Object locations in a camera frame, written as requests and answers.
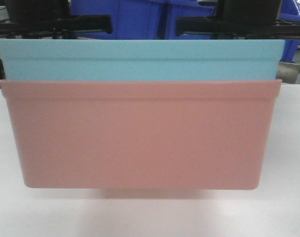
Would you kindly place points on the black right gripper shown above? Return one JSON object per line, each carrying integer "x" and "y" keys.
{"x": 248, "y": 19}

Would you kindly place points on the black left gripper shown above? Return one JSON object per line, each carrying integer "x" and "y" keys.
{"x": 37, "y": 19}

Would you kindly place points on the light blue plastic box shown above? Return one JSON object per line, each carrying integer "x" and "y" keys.
{"x": 140, "y": 60}

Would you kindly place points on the large blue bin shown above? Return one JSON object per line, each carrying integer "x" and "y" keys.
{"x": 131, "y": 19}
{"x": 186, "y": 8}

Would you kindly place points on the large blue bin right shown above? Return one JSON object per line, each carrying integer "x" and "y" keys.
{"x": 186, "y": 8}

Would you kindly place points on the steel shelf rack frame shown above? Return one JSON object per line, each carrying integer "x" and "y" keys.
{"x": 289, "y": 72}

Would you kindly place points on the pink plastic box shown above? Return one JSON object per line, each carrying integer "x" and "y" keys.
{"x": 141, "y": 135}

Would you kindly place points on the large blue bin left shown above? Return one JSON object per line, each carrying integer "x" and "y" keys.
{"x": 131, "y": 19}

